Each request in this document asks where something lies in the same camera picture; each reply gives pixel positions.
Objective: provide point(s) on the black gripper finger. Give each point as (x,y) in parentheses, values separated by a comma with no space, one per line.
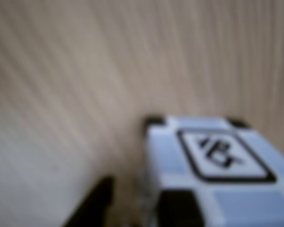
(92,208)

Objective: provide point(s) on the white cube with scissors symbol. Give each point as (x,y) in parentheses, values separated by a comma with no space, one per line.
(227,153)

